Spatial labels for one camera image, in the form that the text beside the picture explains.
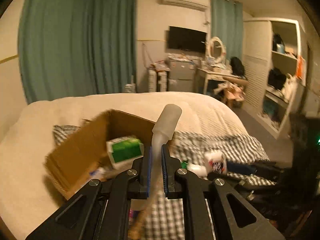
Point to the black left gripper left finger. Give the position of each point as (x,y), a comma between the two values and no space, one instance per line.
(100,209)

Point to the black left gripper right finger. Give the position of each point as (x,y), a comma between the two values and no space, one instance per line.
(212,209)

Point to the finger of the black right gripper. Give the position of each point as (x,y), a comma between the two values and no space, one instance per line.
(240,184)
(258,167)

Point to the white red-black snack packet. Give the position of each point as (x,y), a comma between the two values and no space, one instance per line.
(215,161)

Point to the frosted translucent plastic tube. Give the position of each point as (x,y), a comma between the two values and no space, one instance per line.
(163,131)

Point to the green snack packet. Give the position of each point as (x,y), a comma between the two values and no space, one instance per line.
(184,164)

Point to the white plastic spray device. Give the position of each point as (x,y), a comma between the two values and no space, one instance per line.
(199,170)

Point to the grey checkered cloth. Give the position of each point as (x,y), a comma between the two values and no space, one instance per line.
(165,220)

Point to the brown cardboard box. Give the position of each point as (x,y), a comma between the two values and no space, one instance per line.
(69,165)

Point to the green white box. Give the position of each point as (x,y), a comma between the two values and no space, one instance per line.
(123,151)

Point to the white wardrobe shelf unit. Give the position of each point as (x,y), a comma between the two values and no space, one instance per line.
(275,56)

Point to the white drawer unit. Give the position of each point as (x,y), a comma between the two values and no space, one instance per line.
(157,81)

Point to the grey cabinet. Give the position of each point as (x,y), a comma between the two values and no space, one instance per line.
(181,76)

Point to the white dressing table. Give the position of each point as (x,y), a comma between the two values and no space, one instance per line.
(203,76)

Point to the round vanity mirror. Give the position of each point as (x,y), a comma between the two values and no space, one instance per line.
(215,51)

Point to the small teal curtain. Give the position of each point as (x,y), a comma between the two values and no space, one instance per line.
(227,24)

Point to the large teal curtain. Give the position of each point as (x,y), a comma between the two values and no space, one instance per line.
(76,47)

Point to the white air conditioner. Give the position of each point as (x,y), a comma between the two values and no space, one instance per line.
(201,5)

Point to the black wall television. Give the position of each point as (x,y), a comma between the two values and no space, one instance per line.
(186,39)

